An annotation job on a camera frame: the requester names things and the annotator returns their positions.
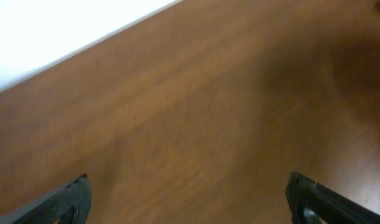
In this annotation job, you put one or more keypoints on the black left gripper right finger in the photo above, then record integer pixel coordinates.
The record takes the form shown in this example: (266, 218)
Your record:
(311, 202)

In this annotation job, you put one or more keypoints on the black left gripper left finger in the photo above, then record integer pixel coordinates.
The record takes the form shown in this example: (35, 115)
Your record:
(69, 204)

